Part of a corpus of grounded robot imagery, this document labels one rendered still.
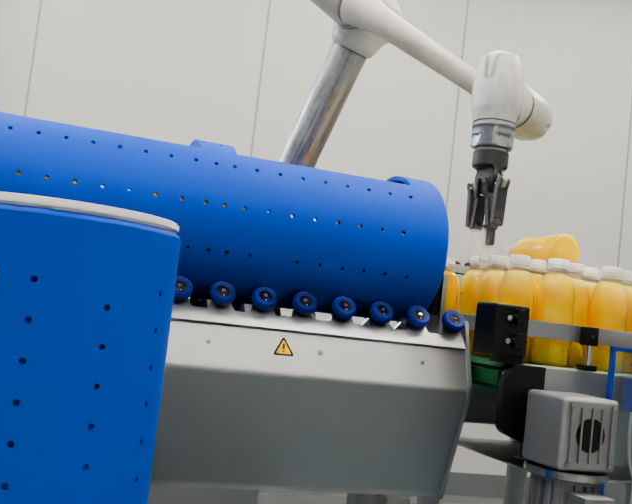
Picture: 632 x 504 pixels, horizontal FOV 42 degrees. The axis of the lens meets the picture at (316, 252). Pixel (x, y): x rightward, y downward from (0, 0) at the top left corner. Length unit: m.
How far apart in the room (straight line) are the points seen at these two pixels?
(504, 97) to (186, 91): 2.87
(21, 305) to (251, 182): 0.61
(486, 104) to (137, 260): 1.02
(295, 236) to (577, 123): 3.93
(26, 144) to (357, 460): 0.79
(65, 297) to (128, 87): 3.55
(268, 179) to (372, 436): 0.50
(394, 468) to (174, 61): 3.22
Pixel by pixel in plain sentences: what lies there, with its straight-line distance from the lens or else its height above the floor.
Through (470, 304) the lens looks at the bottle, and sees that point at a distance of 1.72.
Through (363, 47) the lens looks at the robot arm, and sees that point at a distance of 2.21.
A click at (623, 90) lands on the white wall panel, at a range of 5.45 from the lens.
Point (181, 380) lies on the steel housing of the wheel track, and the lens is 1.38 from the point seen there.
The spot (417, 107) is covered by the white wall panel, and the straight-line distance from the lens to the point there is 4.76.
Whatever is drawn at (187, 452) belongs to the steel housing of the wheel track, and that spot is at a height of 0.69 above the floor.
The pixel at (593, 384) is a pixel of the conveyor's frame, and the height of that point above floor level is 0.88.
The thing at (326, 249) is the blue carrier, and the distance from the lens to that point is 1.44.
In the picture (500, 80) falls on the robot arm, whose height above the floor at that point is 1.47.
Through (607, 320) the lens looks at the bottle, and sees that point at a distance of 1.68.
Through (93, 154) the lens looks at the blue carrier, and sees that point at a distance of 1.38.
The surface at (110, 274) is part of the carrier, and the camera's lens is 0.91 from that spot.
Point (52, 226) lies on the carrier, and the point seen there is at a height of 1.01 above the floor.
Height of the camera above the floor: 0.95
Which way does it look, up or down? 4 degrees up
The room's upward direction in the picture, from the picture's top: 7 degrees clockwise
